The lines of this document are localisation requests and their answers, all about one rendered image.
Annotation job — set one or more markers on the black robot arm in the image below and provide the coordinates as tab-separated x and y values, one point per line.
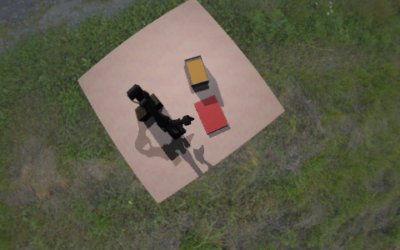
164	122

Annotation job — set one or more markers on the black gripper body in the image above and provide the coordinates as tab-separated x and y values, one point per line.
185	120

